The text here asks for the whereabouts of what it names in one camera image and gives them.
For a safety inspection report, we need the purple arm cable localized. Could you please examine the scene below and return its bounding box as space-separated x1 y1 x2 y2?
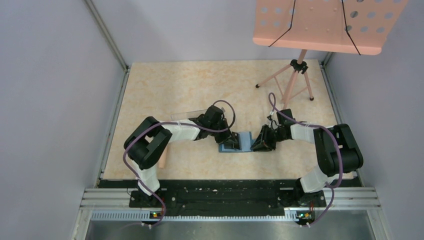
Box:
268 92 344 228
122 99 237 228

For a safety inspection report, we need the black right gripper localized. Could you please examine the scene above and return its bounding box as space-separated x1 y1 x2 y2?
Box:
250 124 288 152

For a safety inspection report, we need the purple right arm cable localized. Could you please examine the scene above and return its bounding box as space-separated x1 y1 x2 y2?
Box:
268 92 344 228

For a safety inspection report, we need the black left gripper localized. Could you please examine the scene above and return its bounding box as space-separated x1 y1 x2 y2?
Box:
209 118 238 145

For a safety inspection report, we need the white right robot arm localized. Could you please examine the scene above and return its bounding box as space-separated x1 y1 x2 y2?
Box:
250 108 364 206

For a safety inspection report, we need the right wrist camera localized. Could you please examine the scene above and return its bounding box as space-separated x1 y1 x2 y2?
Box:
266 114 280 130

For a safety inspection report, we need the pink music stand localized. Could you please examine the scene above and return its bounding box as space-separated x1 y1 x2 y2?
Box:
252 0 410 110

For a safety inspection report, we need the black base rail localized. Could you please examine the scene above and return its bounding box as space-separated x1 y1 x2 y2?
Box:
128 178 327 218

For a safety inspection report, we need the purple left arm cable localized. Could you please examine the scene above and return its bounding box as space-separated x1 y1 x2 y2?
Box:
122 99 237 228

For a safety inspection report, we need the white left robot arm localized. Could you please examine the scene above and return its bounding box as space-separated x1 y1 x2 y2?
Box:
123 104 242 207

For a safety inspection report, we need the clear acrylic card box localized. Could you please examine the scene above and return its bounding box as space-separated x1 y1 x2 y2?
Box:
170 109 206 121

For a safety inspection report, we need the blue leather card holder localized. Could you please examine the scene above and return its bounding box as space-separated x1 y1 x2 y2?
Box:
218 131 255 153

